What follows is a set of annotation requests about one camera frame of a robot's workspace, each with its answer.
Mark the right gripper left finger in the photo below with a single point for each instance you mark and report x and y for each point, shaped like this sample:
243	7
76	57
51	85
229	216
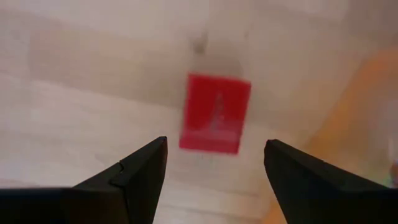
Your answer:
93	205

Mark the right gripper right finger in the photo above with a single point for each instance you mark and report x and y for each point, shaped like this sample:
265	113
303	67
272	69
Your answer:
326	199

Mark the red wall charger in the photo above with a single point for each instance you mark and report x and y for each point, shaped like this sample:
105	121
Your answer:
214	112

